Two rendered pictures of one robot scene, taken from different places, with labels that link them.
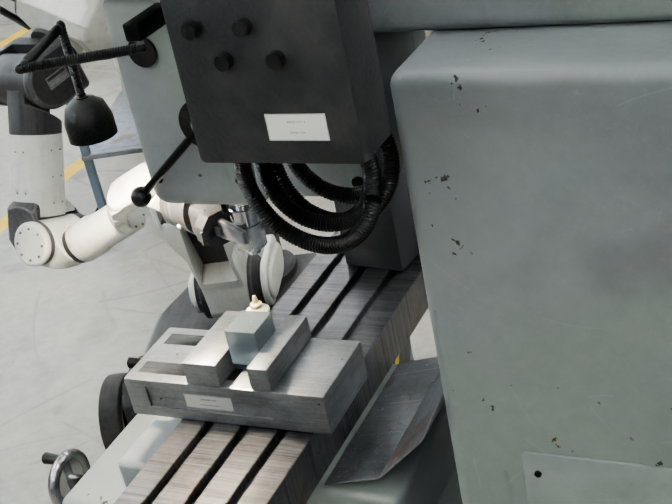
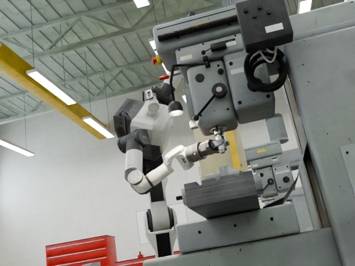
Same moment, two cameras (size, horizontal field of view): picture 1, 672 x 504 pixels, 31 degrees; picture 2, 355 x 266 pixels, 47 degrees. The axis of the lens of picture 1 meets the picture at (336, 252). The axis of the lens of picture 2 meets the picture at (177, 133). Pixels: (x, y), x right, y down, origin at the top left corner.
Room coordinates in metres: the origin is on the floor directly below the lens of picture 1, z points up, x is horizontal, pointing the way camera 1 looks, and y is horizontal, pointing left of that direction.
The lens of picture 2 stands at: (-0.07, 0.94, 0.68)
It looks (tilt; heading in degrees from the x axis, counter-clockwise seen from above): 19 degrees up; 340
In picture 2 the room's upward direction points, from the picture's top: 10 degrees counter-clockwise
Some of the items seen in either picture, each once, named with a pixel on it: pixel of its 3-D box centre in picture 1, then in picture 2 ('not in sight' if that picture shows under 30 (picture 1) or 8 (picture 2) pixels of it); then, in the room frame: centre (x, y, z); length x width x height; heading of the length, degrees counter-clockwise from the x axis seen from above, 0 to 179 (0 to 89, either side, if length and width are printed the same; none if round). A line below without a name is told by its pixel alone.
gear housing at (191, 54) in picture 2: not in sight; (212, 59); (1.62, 0.09, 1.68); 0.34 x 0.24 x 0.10; 61
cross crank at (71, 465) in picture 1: (84, 481); not in sight; (1.88, 0.56, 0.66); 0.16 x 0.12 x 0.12; 61
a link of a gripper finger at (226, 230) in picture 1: (231, 234); (217, 142); (1.62, 0.15, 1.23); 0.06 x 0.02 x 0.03; 36
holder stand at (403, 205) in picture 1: (393, 192); not in sight; (2.01, -0.13, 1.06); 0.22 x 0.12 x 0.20; 144
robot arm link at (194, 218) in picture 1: (213, 213); (205, 149); (1.71, 0.18, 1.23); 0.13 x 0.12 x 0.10; 126
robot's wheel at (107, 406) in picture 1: (123, 416); not in sight; (2.32, 0.55, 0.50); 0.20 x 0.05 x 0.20; 170
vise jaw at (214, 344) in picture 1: (223, 347); (215, 180); (1.61, 0.20, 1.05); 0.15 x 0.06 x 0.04; 152
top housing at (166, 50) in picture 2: not in sight; (202, 39); (1.63, 0.11, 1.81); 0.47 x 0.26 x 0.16; 61
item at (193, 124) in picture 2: not in sight; (191, 108); (1.69, 0.22, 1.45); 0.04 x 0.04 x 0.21; 61
